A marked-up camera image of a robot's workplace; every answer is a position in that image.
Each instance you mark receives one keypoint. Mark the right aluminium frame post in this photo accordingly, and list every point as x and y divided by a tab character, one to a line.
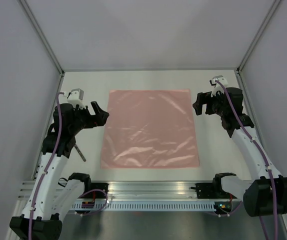
264	24

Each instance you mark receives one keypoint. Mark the white slotted cable duct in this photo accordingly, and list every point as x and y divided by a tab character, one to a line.
161	206

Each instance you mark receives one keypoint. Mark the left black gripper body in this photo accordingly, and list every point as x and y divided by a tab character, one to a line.
83	120

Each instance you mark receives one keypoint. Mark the aluminium frame post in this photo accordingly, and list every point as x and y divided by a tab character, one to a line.
264	24
40	33

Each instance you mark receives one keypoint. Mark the left aluminium frame post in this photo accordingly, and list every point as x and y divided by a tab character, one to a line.
40	33

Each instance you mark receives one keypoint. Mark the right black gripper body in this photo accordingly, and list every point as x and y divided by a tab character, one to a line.
214	105

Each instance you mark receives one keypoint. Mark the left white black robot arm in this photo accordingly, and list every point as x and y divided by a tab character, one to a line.
42	217

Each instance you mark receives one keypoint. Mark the pink cloth napkin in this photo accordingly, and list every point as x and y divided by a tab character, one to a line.
149	129

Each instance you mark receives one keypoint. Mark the aluminium mounting rail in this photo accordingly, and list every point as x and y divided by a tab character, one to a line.
124	191

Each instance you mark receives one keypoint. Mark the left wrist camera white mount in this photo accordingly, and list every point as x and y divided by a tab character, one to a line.
75	98

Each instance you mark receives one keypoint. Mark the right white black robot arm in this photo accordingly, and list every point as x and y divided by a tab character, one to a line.
266	194

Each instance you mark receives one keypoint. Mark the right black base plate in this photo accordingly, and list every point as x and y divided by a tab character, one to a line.
204	191

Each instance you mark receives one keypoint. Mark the silver table knife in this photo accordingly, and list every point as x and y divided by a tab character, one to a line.
80	153

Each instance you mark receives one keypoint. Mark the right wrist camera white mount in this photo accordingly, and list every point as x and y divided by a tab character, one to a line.
219	84

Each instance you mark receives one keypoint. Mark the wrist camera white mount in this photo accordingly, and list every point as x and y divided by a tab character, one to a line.
75	98
219	84

